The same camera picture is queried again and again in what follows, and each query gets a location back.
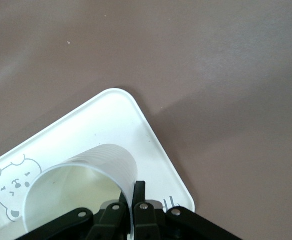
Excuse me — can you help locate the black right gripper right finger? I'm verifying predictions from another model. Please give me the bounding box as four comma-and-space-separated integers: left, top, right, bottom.
131, 180, 245, 240

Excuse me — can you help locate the brown table mat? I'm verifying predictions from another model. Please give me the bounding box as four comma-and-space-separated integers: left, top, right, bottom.
0, 0, 292, 240

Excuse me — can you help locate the white plastic cup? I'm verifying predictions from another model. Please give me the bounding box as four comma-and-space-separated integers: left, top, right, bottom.
22, 143, 138, 240

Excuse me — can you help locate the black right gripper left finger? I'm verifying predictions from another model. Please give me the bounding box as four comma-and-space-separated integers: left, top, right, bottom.
14, 191, 133, 240

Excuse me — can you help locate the white bear print tray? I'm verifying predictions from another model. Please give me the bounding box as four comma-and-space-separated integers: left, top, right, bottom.
0, 87, 195, 236

